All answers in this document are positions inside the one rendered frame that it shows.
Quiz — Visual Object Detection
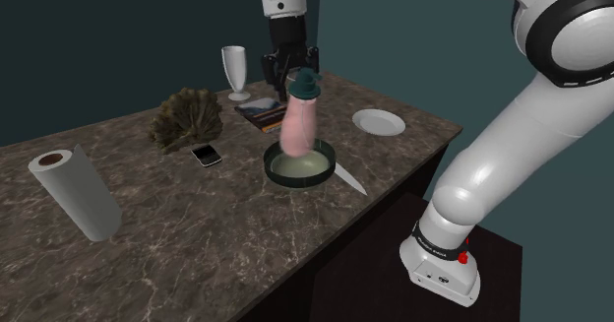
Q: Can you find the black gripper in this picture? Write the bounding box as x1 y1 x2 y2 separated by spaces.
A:
260 14 321 103

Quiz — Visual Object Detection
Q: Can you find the white goblet glass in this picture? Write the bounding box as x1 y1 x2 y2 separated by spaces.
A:
220 44 252 102

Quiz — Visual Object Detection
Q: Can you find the dark cover book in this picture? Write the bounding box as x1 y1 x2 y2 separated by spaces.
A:
233 97 289 135

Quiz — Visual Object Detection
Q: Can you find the pink bottle green pump cap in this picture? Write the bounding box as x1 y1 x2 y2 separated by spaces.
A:
279 67 323 159

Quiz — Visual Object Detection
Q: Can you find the white plate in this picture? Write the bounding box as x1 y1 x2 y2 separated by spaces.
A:
351 108 407 138

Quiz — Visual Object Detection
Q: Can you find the dark green round bowl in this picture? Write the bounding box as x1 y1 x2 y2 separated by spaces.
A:
263 138 337 189

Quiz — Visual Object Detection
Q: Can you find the black smartphone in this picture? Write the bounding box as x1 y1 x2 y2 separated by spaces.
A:
190 143 223 168

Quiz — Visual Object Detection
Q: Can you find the silver knife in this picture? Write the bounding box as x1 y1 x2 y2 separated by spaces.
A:
333 161 369 197

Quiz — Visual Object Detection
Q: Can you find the dark robot stand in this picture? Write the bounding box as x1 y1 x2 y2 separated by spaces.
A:
306 192 524 322

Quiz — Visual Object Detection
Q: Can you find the white paper towel roll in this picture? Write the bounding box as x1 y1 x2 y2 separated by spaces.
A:
28 143 124 243

